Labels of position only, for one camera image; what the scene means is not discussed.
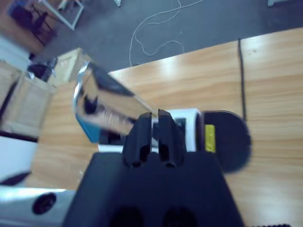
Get dark chair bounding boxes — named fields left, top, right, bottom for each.
left=9, top=0, right=59, bottom=47

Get blue square plastic tray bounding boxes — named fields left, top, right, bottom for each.
left=76, top=113, right=101, bottom=144

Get light wooden crate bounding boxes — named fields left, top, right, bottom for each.
left=0, top=47, right=92, bottom=139

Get white floor cable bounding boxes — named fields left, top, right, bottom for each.
left=129, top=0, right=205, bottom=67

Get white capsule coffee machine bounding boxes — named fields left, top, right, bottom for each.
left=98, top=107, right=203, bottom=153

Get white metal frame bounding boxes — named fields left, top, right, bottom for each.
left=40, top=0, right=85, bottom=31

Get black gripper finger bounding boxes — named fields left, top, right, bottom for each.
left=157, top=109, right=185, bottom=168
left=123, top=112, right=152, bottom=169

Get water tank with black lid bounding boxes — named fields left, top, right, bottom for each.
left=200, top=110, right=253, bottom=175

